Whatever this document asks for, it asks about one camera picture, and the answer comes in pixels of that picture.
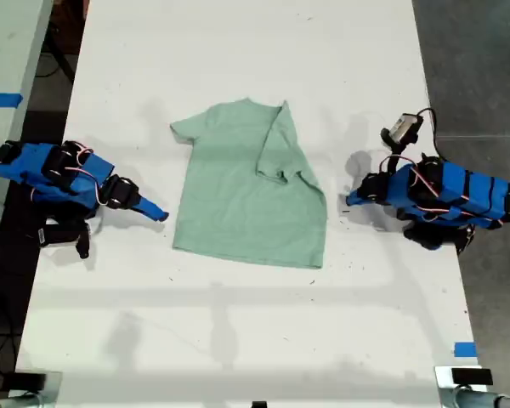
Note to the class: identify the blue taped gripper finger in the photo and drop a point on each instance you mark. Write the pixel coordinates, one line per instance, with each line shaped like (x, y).
(355, 196)
(152, 206)
(146, 213)
(358, 202)

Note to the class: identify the pale green T-shirt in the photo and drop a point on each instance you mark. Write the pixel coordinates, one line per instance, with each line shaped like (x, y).
(246, 200)

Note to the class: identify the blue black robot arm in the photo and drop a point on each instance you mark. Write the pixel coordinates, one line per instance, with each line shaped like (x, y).
(30, 170)
(463, 193)

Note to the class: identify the long blue tape strip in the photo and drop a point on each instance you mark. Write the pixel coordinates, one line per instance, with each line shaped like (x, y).
(2, 99)

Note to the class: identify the short blue tape piece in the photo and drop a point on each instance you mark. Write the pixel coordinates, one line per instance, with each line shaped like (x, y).
(465, 349)

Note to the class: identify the silver metal clamp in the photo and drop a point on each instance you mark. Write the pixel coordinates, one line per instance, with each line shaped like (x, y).
(51, 389)
(444, 382)

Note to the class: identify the small black box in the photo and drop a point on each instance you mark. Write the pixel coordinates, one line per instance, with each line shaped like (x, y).
(472, 376)
(25, 379)

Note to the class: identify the small black block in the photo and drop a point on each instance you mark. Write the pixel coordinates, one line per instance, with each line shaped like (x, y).
(259, 404)

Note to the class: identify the short black camera stalk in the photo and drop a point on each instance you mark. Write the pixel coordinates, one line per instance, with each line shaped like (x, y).
(393, 157)
(83, 244)

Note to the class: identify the grey black camera box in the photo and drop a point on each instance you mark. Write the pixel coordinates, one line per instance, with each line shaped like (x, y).
(404, 126)

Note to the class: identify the black camera box white label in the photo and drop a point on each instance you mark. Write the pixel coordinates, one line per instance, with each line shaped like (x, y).
(57, 234)

